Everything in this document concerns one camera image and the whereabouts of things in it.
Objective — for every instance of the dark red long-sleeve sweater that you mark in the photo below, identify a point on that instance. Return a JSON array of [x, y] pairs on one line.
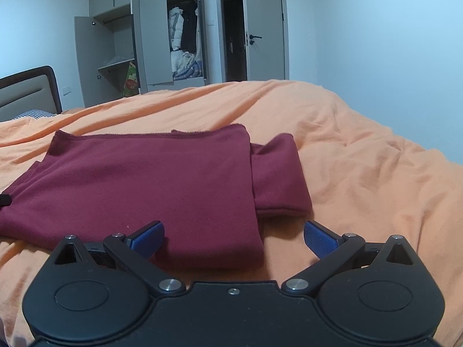
[[208, 189]]

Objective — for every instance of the brown padded headboard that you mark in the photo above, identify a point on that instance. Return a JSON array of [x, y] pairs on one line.
[[25, 93]]

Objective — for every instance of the pile of folded bedding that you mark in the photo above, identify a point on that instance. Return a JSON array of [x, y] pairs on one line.
[[185, 65]]

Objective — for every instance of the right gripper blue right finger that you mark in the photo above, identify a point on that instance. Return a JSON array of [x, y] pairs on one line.
[[335, 253]]

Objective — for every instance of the grey wardrobe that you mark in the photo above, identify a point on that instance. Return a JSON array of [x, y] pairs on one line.
[[116, 32]]

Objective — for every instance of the grey room door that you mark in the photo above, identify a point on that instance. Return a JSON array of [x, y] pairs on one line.
[[266, 32]]

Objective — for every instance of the white hanging jacket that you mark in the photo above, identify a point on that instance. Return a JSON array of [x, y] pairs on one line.
[[176, 23]]

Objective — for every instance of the checkered pillow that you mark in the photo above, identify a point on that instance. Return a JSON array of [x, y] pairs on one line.
[[36, 114]]

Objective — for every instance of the orange bed sheet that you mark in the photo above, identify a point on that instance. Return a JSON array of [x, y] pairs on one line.
[[362, 177]]

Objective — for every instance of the colourful bag in wardrobe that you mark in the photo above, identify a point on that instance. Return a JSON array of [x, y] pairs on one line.
[[130, 86]]

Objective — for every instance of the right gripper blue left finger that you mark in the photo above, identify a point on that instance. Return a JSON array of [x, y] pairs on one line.
[[132, 253]]

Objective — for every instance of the white wall socket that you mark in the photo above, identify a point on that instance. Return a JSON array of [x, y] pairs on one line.
[[67, 89]]

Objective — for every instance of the dark hanging clothes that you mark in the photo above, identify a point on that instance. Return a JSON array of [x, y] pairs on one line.
[[188, 40]]

